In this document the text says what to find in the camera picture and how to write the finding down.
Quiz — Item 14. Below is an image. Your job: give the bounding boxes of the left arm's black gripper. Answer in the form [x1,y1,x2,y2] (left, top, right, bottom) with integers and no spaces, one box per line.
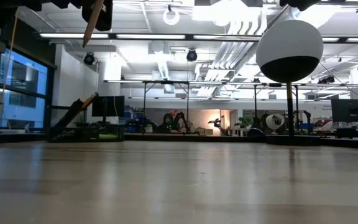
[17,0,114,32]

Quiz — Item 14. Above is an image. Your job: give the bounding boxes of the natural wood pencil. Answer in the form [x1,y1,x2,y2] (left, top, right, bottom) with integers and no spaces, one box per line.
[82,0,105,49]

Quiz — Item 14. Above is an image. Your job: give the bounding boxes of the orange pencil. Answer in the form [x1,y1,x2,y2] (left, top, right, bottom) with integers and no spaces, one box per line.
[81,91,99,110]

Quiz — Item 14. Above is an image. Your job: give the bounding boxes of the black pen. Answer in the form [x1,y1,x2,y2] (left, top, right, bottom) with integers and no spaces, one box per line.
[48,98,86,139]

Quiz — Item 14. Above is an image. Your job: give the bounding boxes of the black mesh desk organizer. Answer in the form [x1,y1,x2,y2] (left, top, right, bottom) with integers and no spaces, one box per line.
[47,104,126,143]

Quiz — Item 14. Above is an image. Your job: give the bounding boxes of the white globe table lamp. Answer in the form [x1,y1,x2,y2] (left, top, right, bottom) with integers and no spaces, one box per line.
[255,19,324,146]

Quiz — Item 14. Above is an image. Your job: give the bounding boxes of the long ceiling light strip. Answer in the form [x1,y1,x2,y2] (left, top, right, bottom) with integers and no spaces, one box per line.
[39,32,262,42]

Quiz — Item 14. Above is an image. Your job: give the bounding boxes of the black computer monitor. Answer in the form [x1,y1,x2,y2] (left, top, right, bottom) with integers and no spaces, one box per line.
[91,95,126,124]
[331,98,358,123]

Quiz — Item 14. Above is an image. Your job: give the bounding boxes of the large window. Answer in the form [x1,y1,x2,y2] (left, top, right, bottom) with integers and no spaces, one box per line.
[0,49,48,131]

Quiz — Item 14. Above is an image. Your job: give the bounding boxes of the white ring light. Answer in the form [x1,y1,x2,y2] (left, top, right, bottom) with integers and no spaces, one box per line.
[162,8,181,26]

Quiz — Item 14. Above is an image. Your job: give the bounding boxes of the black background frame stand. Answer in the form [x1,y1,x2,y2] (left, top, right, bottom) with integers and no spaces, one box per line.
[141,80,192,134]

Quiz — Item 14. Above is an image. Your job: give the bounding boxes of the yellow cable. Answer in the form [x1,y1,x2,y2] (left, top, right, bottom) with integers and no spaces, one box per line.
[0,9,20,131]

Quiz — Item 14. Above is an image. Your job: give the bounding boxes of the black aluminium table frame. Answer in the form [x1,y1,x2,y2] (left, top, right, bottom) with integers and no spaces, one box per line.
[0,132,358,150]

